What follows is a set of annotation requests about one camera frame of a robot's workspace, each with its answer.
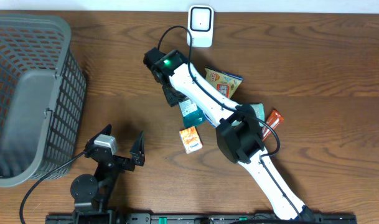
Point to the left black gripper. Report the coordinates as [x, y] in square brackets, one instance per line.
[136, 154]

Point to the grey plastic shopping basket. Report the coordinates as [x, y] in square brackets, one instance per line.
[42, 94]

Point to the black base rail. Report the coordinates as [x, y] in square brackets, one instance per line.
[132, 218]

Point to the light green wet wipes pack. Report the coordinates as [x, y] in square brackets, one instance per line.
[259, 112]

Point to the white barcode scanner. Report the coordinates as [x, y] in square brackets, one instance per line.
[200, 24]

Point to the orange snack bar wrapper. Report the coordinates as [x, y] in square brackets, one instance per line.
[274, 119]

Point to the yellow snack bag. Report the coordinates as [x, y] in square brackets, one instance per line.
[226, 83]

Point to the teal mouthwash bottle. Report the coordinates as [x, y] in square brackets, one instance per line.
[192, 114]

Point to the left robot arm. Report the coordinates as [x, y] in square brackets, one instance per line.
[91, 193]

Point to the small orange tissue pack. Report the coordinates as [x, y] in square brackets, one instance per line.
[190, 139]

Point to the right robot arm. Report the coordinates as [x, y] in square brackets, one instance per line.
[238, 129]

